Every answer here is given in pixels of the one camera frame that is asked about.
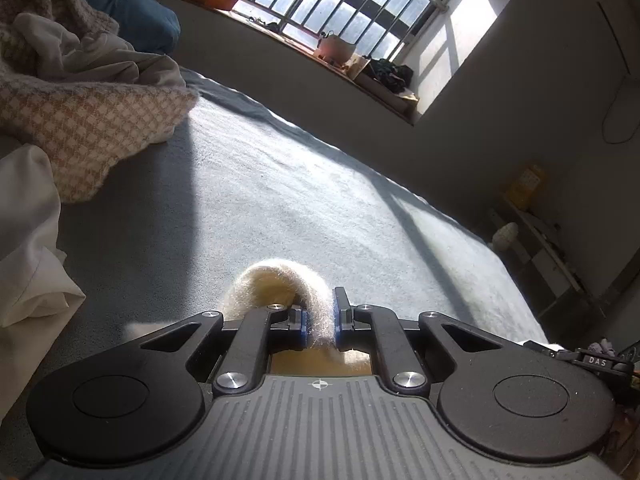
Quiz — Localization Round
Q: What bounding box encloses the beige crumpled garment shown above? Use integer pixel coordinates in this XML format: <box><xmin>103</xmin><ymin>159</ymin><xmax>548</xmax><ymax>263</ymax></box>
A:
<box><xmin>15</xmin><ymin>12</ymin><xmax>186</xmax><ymax>91</ymax></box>

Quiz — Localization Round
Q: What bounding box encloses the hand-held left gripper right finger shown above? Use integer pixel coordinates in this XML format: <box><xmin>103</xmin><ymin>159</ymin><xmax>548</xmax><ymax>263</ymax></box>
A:
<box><xmin>332</xmin><ymin>286</ymin><xmax>506</xmax><ymax>397</ymax></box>

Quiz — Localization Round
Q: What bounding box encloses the small cardboard box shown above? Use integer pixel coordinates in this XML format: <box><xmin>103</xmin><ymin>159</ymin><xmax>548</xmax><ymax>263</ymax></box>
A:
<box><xmin>345</xmin><ymin>52</ymin><xmax>372</xmax><ymax>81</ymax></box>

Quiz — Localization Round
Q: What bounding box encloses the pink checked blanket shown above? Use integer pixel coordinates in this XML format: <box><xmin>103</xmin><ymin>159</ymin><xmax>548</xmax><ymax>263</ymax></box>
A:
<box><xmin>0</xmin><ymin>0</ymin><xmax>198</xmax><ymax>203</ymax></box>

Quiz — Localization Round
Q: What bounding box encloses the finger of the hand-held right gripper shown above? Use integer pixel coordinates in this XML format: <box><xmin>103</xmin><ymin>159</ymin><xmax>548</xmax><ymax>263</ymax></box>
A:
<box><xmin>524</xmin><ymin>341</ymin><xmax>557</xmax><ymax>360</ymax></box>

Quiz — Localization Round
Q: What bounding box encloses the dark clothes heap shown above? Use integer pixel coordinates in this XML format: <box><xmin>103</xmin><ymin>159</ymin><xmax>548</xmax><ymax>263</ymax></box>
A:
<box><xmin>365</xmin><ymin>57</ymin><xmax>415</xmax><ymax>93</ymax></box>

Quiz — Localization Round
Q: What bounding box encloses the thin black wire loop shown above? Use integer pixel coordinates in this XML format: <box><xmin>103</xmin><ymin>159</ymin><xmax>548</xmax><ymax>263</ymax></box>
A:
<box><xmin>596</xmin><ymin>0</ymin><xmax>637</xmax><ymax>146</ymax></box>

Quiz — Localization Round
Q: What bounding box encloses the white low shelf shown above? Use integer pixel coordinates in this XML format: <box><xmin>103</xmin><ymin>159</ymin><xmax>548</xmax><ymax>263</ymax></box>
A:
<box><xmin>487</xmin><ymin>195</ymin><xmax>601</xmax><ymax>321</ymax></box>

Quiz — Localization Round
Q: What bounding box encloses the white woven ball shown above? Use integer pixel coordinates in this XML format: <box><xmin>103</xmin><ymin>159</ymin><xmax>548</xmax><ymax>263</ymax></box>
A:
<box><xmin>492</xmin><ymin>222</ymin><xmax>519</xmax><ymax>252</ymax></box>

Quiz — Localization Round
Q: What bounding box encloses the yellow box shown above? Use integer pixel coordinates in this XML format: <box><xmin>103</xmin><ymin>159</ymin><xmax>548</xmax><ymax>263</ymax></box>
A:
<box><xmin>502</xmin><ymin>164</ymin><xmax>548</xmax><ymax>208</ymax></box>

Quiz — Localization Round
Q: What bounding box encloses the cream fluffy towel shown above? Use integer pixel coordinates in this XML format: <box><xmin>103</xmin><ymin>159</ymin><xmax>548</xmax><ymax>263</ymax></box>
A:
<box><xmin>124</xmin><ymin>257</ymin><xmax>563</xmax><ymax>376</ymax></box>

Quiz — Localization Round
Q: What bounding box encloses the grey fleece bed blanket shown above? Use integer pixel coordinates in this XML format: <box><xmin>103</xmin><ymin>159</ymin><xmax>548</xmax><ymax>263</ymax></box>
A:
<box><xmin>0</xmin><ymin>67</ymin><xmax>551</xmax><ymax>461</ymax></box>

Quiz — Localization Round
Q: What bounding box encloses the blue pillow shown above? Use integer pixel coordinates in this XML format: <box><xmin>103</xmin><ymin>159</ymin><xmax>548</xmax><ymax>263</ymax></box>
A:
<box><xmin>77</xmin><ymin>0</ymin><xmax>181</xmax><ymax>56</ymax></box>

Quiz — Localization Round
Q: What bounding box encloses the barred window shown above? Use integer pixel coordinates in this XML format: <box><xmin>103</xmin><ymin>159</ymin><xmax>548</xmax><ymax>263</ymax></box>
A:
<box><xmin>220</xmin><ymin>0</ymin><xmax>493</xmax><ymax>63</ymax></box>

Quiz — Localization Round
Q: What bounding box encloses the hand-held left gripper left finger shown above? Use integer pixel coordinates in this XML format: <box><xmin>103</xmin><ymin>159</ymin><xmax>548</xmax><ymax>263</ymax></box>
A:
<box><xmin>140</xmin><ymin>304</ymin><xmax>307</xmax><ymax>397</ymax></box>

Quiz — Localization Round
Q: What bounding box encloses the pink pot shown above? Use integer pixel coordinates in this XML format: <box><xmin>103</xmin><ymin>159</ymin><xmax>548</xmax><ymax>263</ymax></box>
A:
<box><xmin>314</xmin><ymin>31</ymin><xmax>357</xmax><ymax>63</ymax></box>

